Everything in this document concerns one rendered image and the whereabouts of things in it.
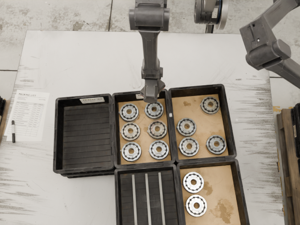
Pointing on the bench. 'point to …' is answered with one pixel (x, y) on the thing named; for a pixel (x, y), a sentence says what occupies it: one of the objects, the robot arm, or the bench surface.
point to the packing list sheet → (27, 116)
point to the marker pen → (13, 131)
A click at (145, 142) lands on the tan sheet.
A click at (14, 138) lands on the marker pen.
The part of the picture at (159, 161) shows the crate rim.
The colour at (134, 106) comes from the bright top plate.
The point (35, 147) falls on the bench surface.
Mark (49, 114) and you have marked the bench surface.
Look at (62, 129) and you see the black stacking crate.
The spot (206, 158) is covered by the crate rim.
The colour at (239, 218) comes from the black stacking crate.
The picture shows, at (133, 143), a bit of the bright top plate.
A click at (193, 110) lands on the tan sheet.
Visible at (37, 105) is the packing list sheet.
